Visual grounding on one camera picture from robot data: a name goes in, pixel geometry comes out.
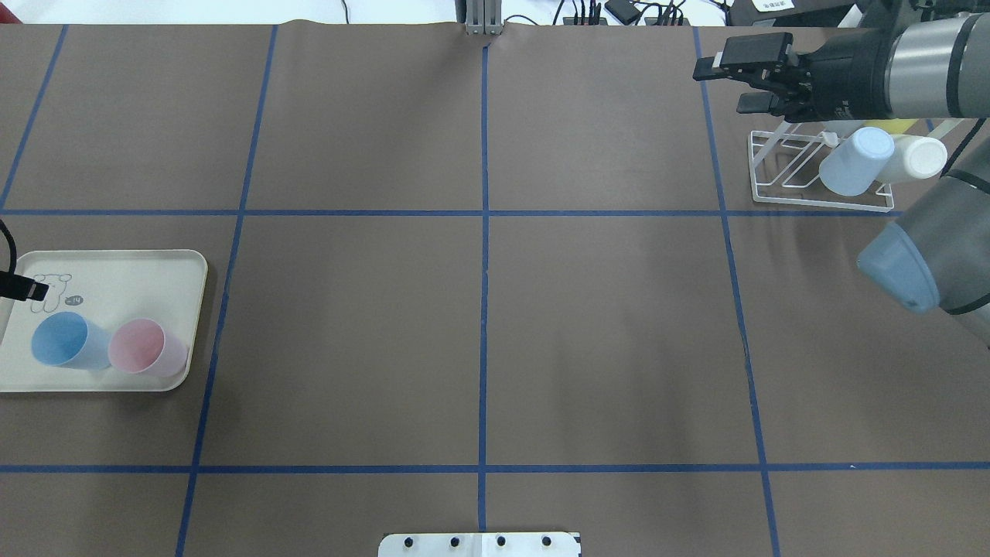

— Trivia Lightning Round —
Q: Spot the cream plastic tray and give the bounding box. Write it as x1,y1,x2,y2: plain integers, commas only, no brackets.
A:
1,249,208,392

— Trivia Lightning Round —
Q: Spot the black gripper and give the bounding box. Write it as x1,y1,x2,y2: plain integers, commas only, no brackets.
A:
692,31,894,123

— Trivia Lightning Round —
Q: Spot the pink cup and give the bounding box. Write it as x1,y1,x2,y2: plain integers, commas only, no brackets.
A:
108,318,189,378

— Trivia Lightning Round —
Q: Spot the aluminium frame post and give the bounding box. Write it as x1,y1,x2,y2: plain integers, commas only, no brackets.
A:
453,0,504,36

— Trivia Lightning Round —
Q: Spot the light blue cup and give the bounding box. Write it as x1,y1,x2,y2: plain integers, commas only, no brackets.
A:
819,126,895,197
30,313,111,371

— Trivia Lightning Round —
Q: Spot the pale green cup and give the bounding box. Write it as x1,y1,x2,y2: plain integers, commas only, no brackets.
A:
876,135,948,184

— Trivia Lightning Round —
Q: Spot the white wire cup rack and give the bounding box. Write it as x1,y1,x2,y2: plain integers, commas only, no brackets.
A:
748,116,968,213

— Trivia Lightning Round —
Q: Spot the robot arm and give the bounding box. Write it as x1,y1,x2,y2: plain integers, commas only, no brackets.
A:
692,1,989,342

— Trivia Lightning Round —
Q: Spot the yellow cup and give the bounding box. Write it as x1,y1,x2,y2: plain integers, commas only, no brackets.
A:
864,118,929,136

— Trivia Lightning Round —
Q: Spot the white pedestal column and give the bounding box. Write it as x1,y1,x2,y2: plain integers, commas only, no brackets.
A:
377,531,583,556

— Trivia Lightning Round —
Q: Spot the black box with label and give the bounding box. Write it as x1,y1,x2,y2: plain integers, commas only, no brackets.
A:
725,1,857,28

